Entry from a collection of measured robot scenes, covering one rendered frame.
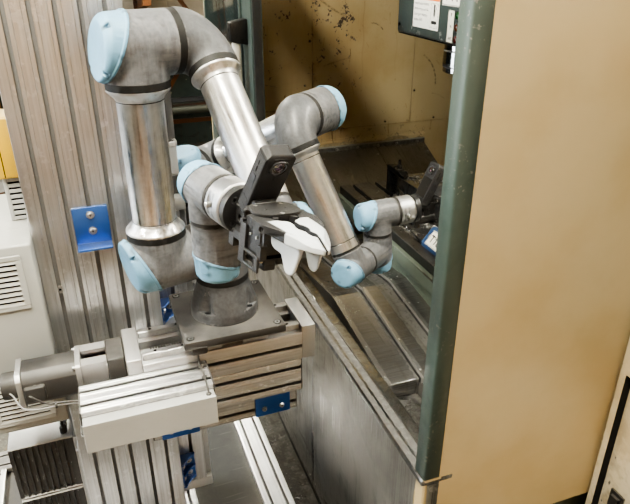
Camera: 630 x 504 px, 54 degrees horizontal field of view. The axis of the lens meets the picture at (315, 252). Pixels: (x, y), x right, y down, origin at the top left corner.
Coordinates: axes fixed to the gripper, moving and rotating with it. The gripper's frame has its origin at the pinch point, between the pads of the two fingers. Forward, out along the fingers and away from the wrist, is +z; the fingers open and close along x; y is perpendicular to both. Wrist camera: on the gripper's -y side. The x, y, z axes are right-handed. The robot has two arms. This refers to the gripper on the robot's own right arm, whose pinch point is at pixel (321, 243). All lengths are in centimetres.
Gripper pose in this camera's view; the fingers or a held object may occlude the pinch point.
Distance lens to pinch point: 75.2
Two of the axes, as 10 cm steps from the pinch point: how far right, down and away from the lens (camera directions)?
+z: 5.7, 3.6, -7.4
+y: -1.1, 9.2, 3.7
